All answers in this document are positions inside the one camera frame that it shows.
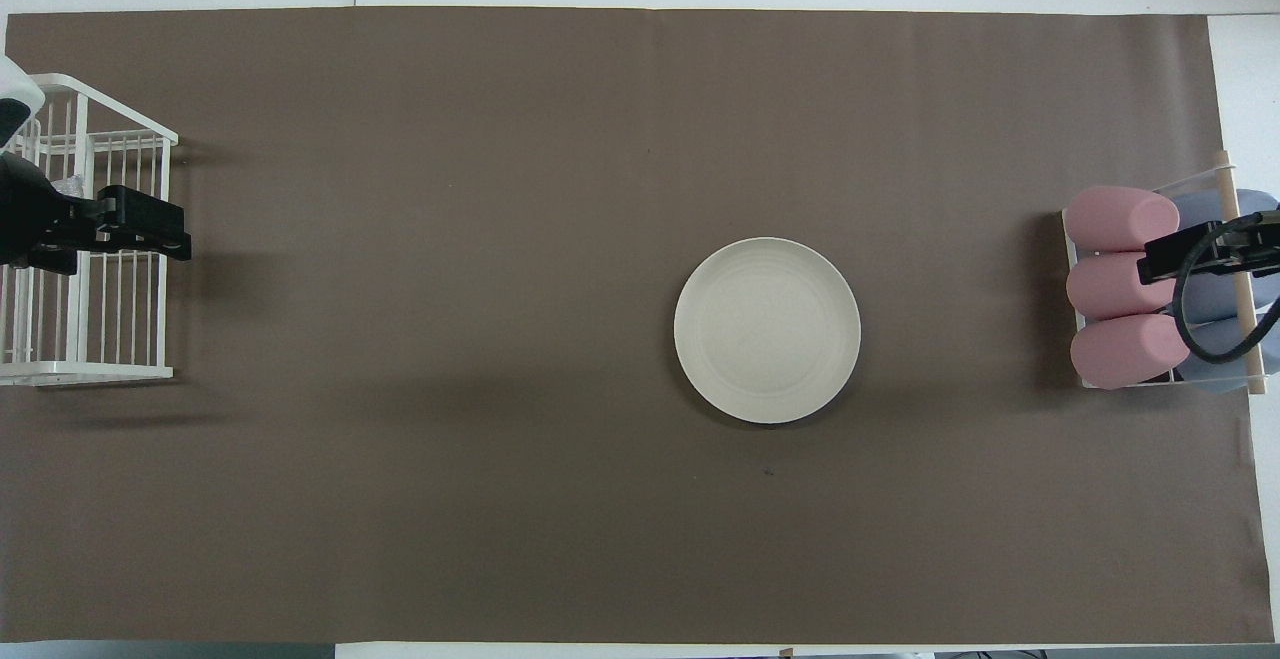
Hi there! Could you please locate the pink cup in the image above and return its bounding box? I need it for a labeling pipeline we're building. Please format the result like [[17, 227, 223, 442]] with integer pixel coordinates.
[[1066, 251, 1176, 320], [1064, 186, 1181, 253], [1070, 313, 1191, 390]]

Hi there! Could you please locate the white wire basket rack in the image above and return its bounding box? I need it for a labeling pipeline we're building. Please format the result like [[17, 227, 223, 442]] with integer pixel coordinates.
[[0, 73, 179, 387]]

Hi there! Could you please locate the cream round plate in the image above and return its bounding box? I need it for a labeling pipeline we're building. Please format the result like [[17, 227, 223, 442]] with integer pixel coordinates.
[[673, 237, 862, 426]]

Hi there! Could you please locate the brown table mat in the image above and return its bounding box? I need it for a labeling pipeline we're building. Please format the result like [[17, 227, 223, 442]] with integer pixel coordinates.
[[0, 6, 1274, 645]]

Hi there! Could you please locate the cup rack with wooden rod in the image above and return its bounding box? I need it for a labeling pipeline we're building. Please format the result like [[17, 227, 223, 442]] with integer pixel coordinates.
[[1062, 149, 1269, 396]]

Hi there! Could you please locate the blue cup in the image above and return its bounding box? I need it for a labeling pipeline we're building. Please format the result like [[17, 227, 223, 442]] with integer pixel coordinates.
[[1170, 264, 1280, 325], [1170, 189, 1280, 255], [1175, 319, 1280, 395]]

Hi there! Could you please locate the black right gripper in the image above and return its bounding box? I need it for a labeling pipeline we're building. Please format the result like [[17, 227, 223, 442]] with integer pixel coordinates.
[[1140, 209, 1280, 286]]

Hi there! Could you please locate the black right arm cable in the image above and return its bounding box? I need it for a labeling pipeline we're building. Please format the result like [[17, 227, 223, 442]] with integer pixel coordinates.
[[1172, 211, 1280, 365]]

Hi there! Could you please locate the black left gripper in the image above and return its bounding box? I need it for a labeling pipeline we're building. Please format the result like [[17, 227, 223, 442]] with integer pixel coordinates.
[[0, 154, 193, 275]]

